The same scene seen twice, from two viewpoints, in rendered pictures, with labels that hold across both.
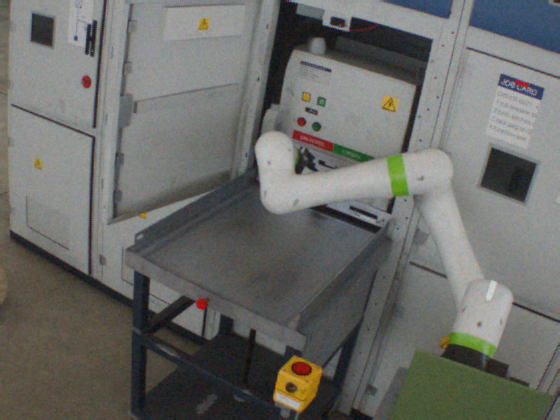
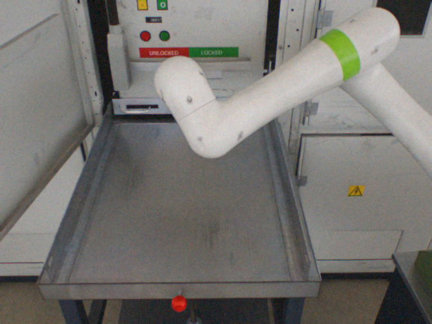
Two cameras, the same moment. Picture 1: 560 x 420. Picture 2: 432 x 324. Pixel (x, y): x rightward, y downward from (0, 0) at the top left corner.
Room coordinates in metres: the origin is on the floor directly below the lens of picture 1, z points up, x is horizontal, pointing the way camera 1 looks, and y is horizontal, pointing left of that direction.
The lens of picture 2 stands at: (0.91, 0.33, 1.59)
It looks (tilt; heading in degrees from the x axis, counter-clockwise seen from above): 36 degrees down; 335
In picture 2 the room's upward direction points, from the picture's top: straight up
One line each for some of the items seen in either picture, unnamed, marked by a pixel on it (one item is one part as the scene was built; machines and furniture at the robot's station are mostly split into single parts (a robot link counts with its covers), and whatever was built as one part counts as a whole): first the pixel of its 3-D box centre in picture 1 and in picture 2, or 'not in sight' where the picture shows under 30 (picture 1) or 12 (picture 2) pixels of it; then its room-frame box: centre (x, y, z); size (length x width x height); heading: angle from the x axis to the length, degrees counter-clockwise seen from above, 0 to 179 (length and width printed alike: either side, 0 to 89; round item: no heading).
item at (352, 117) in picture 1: (335, 131); (188, 33); (2.13, -0.14, 1.15); 0.48 x 0.01 x 0.48; 66
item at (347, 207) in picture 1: (324, 194); (191, 103); (2.15, -0.15, 0.89); 0.54 x 0.05 x 0.06; 66
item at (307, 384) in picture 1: (297, 383); not in sight; (1.15, -0.11, 0.85); 0.08 x 0.08 x 0.10; 66
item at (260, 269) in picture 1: (267, 253); (186, 191); (1.79, 0.02, 0.82); 0.68 x 0.62 x 0.06; 156
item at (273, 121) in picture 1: (271, 132); (119, 60); (2.16, 0.08, 1.09); 0.08 x 0.05 x 0.17; 156
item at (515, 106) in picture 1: (514, 111); not in sight; (1.84, -0.65, 1.43); 0.15 x 0.01 x 0.21; 66
